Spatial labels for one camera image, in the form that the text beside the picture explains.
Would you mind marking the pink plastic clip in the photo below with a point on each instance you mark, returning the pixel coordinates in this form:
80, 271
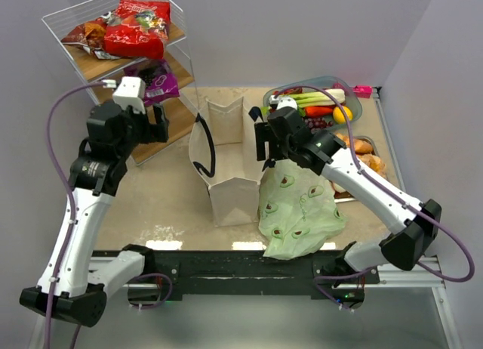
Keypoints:
362, 91

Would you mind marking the orange carrot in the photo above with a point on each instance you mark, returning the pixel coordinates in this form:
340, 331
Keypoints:
318, 111

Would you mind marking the green white leek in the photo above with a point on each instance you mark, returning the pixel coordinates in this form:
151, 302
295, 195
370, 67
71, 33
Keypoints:
306, 99

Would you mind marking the clear teal produce container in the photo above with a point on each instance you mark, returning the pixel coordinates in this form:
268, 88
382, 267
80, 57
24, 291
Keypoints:
321, 84

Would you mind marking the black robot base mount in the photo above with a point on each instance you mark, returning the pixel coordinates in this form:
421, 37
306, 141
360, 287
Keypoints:
248, 273

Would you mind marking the green avocado print bag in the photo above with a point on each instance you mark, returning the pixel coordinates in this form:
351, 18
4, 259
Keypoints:
298, 213

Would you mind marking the large sugared cruller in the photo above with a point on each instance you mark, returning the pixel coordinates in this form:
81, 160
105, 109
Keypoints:
375, 163

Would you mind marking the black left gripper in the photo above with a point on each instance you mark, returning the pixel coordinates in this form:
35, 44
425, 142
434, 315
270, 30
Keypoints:
152, 123

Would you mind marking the purple grape bunch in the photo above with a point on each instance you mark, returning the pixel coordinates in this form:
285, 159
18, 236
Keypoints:
317, 123

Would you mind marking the red snack bag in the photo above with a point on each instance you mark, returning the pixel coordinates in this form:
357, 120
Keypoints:
138, 28

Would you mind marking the metal pastry tray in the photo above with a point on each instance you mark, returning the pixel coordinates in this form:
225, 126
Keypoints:
342, 195

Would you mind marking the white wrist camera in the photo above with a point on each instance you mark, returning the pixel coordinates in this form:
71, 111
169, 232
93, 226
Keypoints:
130, 94
281, 101

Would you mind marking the purple snack bag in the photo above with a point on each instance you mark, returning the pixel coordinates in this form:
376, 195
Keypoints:
161, 83

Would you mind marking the long bread loaf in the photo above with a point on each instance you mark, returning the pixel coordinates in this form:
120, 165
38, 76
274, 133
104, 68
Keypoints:
361, 147

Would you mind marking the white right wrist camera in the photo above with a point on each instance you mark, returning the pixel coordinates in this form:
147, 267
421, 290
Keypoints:
281, 101

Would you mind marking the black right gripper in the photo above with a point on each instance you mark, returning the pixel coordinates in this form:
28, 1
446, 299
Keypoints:
266, 138

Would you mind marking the yellow lemon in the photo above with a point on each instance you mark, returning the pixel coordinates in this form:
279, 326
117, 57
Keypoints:
340, 115

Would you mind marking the beige canvas tote bag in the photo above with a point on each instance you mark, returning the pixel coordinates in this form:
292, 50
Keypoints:
222, 149

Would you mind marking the brown chip bag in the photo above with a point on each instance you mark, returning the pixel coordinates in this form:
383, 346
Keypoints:
89, 37

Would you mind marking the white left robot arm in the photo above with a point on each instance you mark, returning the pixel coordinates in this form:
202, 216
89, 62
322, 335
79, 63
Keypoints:
66, 290

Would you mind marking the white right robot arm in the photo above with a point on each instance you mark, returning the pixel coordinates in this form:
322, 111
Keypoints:
411, 223

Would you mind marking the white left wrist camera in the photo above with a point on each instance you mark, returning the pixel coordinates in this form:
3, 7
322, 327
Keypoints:
130, 94

